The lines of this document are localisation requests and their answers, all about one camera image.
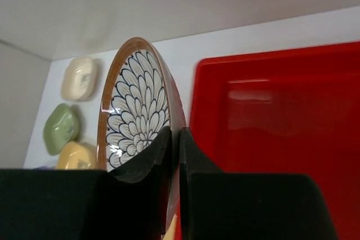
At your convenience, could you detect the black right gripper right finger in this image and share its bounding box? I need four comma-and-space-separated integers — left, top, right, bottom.
179, 128, 338, 239

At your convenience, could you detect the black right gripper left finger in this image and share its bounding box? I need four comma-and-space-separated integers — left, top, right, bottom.
1, 127, 172, 239

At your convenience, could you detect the round floral brown-rimmed plate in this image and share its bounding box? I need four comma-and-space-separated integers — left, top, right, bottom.
97, 37, 186, 239

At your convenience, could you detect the red plastic bin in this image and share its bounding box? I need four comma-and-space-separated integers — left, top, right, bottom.
190, 42, 359, 239

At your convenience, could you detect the left yellow square panda plate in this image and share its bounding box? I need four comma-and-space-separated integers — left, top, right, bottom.
55, 141, 97, 170

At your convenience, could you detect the upper green square panda plate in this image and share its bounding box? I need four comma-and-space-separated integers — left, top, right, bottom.
43, 103, 80, 156

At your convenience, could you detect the cream square panda plate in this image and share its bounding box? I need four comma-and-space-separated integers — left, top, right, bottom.
61, 57, 98, 101

